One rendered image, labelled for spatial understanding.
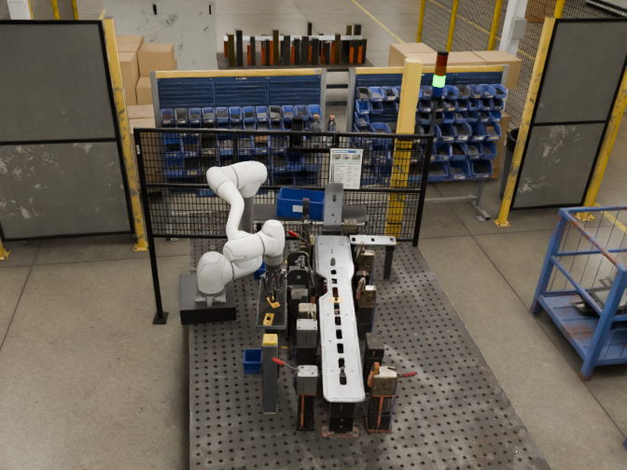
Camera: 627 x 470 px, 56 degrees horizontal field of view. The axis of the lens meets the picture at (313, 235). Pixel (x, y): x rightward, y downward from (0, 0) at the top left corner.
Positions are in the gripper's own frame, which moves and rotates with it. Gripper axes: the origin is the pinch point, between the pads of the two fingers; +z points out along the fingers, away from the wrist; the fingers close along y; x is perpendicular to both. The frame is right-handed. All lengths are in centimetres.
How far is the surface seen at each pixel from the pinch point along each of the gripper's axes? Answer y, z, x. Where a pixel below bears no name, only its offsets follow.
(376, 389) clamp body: 27, 21, -57
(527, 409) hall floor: 166, 120, -36
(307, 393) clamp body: -1.4, 24.6, -43.1
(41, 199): -93, 67, 277
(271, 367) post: -11.9, 19.5, -26.7
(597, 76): 373, -27, 144
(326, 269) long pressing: 48, 20, 34
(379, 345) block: 40, 17, -36
